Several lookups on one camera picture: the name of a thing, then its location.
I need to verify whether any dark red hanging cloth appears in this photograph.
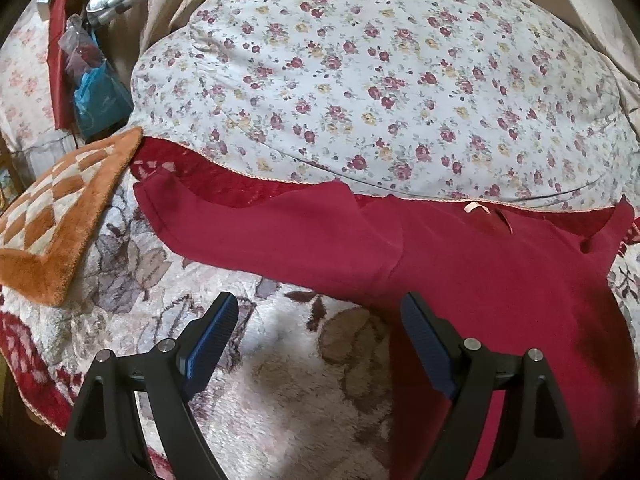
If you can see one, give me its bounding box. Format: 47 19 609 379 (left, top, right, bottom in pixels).
47 0 87 130

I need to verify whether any dark red garment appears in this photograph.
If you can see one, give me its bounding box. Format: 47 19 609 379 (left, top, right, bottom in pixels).
134 169 638 479

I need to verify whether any orange checkered fuzzy cushion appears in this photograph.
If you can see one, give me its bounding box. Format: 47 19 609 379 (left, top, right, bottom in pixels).
0 127 143 307

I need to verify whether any clear plastic bag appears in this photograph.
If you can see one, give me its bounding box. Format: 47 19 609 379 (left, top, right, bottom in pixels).
49 0 148 86

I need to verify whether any white floral duvet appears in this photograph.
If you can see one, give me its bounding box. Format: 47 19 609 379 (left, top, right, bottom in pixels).
131 0 639 209

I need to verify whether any pale floral pillow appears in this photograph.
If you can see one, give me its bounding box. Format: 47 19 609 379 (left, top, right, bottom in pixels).
1 1 84 182

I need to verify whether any blue plastic bag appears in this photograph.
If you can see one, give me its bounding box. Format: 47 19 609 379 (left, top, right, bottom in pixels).
73 58 134 141

